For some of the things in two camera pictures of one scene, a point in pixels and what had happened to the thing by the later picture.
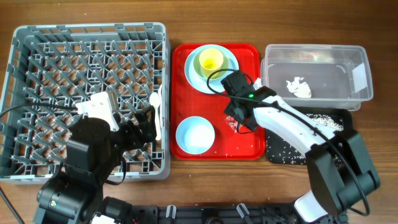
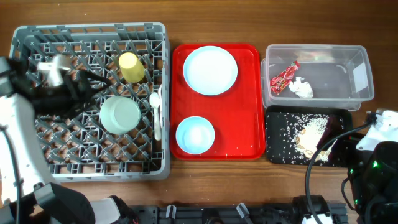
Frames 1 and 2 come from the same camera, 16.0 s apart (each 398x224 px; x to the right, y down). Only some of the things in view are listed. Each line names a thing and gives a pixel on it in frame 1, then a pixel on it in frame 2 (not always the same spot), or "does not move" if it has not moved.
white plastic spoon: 155,101 does not move
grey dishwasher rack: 46,70 does not move
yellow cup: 211,60 -> 132,68
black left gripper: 147,128 -> 77,100
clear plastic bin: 312,75 does not move
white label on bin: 359,78 does not move
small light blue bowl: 195,135 does not move
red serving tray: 186,101 does not move
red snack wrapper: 232,123 -> 280,82
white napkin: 301,89 does not move
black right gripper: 232,104 -> 344,145
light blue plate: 201,84 does not move
